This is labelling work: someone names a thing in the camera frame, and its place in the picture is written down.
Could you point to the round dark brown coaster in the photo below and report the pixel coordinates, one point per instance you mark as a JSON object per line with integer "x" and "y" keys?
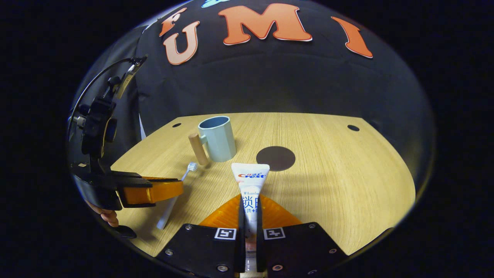
{"x": 276, "y": 158}

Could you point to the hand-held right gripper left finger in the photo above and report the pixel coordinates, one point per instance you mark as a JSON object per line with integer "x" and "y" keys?
{"x": 200, "y": 247}

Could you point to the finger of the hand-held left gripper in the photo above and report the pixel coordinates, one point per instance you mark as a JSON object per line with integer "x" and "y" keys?
{"x": 150, "y": 191}

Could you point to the black backdrop cloth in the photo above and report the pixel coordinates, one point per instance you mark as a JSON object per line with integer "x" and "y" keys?
{"x": 270, "y": 77}

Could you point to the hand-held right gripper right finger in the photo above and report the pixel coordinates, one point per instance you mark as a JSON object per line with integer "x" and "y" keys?
{"x": 293, "y": 251}

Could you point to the white toothbrush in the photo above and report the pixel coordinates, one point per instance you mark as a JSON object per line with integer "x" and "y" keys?
{"x": 170, "y": 210}

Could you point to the white toothpaste tube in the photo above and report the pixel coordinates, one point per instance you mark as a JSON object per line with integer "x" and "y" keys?
{"x": 251, "y": 185}

